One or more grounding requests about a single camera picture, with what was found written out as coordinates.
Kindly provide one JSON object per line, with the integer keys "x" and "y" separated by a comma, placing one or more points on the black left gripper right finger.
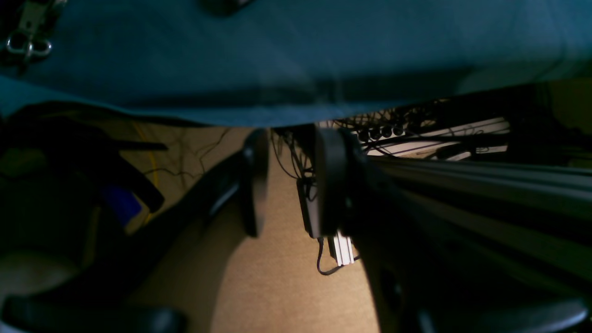
{"x": 462, "y": 247}

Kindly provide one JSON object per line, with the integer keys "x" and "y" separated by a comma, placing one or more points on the teal table cloth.
{"x": 286, "y": 62}

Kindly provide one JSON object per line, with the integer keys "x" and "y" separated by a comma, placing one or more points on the blue black clamp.
{"x": 70, "y": 146}

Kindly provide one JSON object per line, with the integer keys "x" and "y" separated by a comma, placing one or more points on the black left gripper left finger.
{"x": 166, "y": 277}

